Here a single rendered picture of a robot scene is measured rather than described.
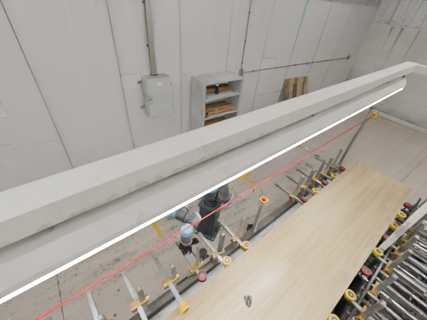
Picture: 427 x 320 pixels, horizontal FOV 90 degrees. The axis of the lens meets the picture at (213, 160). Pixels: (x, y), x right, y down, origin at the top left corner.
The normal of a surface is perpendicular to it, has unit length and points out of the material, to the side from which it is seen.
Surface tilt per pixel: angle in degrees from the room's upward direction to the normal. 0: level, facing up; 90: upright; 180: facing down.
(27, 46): 90
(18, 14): 90
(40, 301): 0
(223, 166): 61
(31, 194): 0
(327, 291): 0
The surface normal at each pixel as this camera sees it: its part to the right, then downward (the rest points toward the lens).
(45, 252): 0.58, 0.07
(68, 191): 0.08, -0.78
